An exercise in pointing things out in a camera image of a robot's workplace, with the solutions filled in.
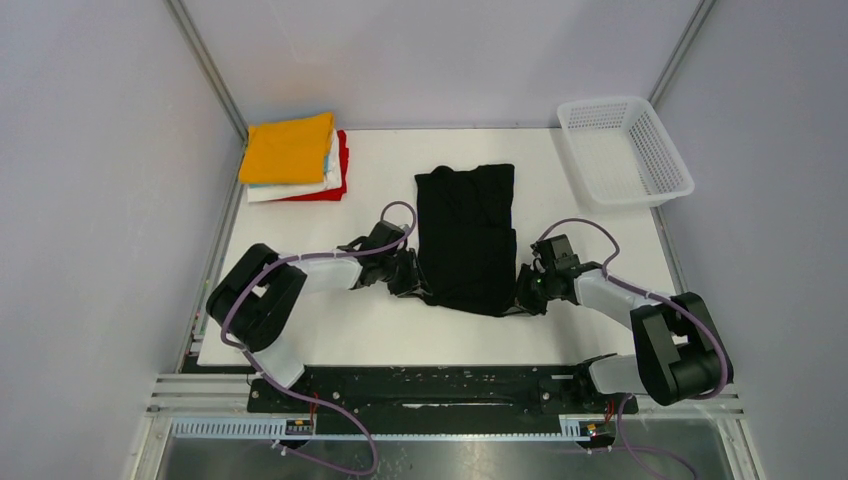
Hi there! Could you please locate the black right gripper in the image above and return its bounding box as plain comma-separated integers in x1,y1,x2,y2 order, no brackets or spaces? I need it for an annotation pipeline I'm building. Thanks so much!
501,263,556,317

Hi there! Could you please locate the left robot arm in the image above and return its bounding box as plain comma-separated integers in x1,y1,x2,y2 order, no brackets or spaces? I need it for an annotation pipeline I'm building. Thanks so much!
205,220,430,411

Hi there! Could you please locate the white plastic basket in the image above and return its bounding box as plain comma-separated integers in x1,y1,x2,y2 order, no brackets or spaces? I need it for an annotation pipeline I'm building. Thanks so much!
556,96,695,212

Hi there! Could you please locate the folded red t shirt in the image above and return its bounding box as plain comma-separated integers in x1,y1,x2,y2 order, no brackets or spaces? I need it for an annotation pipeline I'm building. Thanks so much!
283,130,350,202

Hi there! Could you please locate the folded orange t shirt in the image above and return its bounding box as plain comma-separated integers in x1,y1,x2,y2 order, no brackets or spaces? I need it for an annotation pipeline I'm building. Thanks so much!
239,112,335,185

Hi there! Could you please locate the slotted cable duct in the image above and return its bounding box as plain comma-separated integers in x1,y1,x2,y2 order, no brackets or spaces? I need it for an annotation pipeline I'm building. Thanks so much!
170,413,598,444

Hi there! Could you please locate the right controller box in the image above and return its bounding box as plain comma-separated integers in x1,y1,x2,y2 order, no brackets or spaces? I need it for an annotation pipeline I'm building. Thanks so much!
580,421,608,439

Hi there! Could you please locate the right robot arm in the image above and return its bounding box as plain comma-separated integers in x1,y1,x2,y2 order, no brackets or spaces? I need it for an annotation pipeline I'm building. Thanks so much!
515,235,733,412

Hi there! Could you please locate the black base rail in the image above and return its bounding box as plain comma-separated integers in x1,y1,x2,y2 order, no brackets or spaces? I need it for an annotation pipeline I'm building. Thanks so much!
227,365,625,436

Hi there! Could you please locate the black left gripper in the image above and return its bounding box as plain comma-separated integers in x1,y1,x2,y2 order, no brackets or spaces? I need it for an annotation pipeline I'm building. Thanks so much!
379,246,431,298

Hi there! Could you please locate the aluminium frame post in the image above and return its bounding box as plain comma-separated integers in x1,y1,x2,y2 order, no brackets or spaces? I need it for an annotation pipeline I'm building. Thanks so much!
648,0,718,109
164,0,248,143

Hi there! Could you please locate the folded white t shirt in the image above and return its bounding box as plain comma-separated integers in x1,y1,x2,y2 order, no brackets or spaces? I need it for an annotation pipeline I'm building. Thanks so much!
246,132,344,203

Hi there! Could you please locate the left aluminium frame post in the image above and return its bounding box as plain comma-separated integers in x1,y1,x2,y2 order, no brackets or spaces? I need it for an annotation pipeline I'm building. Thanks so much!
164,0,248,143

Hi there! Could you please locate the right aluminium frame post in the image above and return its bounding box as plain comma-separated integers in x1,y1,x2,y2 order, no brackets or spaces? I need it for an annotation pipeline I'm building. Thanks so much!
648,0,718,109

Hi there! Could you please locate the black t shirt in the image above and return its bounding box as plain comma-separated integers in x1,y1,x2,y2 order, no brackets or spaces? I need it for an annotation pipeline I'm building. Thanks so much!
415,164,517,317

